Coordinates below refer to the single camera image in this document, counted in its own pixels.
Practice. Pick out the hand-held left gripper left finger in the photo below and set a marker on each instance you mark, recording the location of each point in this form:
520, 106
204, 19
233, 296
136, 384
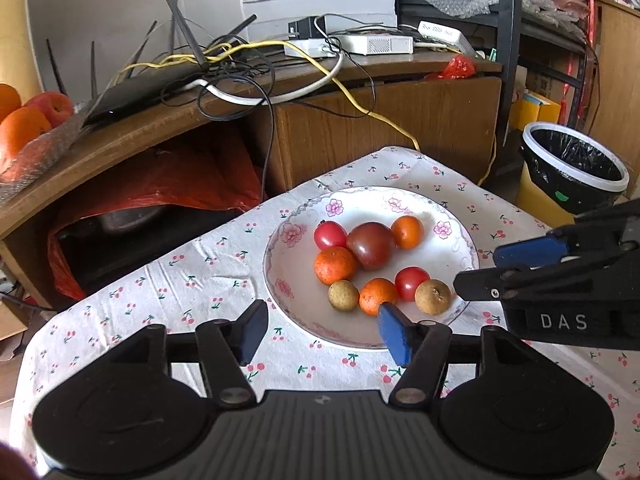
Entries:
252, 329

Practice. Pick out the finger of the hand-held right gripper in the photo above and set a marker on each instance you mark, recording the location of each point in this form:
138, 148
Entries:
530, 252
500, 282

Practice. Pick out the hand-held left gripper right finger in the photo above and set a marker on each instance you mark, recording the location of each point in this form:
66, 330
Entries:
395, 334

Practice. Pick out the small mandarin orange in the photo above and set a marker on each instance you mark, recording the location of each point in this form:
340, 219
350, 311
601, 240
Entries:
407, 231
375, 294
335, 265

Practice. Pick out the brown longan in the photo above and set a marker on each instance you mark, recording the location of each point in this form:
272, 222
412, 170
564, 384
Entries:
433, 297

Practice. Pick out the small round red tomato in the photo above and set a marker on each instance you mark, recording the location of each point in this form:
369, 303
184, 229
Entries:
412, 282

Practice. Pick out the yellowish longan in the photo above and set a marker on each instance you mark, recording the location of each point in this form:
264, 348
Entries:
343, 296

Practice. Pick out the white floral rimmed plate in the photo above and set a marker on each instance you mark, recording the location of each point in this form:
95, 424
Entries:
295, 280

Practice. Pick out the dark purple tomato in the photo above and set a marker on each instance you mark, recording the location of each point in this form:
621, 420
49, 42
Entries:
371, 244

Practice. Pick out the oval red tomato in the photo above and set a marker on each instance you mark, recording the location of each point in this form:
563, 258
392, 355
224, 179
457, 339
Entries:
329, 235

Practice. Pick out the yellow bin with black liner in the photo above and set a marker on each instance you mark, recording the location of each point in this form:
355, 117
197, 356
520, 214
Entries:
575, 175

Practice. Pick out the cherry print tablecloth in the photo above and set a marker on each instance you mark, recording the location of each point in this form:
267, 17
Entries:
150, 290

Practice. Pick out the yellow box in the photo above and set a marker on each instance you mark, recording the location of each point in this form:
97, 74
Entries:
532, 112

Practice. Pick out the red plastic bag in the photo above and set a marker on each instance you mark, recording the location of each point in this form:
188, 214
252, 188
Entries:
175, 175

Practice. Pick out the wooden cupboard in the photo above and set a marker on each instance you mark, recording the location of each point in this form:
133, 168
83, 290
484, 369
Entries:
617, 85

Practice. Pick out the black metal shelf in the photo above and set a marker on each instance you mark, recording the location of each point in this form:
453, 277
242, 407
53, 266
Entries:
507, 60

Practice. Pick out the red plastic wrapper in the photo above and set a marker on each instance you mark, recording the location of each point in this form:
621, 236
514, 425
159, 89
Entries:
457, 67

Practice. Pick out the wooden television cabinet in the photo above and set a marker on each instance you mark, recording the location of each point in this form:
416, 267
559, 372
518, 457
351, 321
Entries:
350, 125

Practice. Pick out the small white device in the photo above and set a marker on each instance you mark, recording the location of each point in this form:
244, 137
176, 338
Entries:
442, 34

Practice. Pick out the cardboard box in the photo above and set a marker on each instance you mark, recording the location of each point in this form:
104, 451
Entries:
10, 327

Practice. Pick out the white modem box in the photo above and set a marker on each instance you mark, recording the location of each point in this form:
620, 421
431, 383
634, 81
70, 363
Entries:
380, 44

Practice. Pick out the black router with antennas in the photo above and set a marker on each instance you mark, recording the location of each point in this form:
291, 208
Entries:
150, 90

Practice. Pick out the glass fruit bowl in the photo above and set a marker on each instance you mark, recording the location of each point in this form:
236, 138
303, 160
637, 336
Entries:
45, 155

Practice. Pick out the white power strip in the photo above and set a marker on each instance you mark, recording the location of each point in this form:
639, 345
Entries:
310, 49

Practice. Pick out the red apple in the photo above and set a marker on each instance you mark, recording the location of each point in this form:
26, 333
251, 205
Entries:
52, 107

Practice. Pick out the large orange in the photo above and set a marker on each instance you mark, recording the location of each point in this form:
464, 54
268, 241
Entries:
22, 130
7, 101

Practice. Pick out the black power adapter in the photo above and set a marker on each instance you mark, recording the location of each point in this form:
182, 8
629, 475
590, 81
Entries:
306, 27

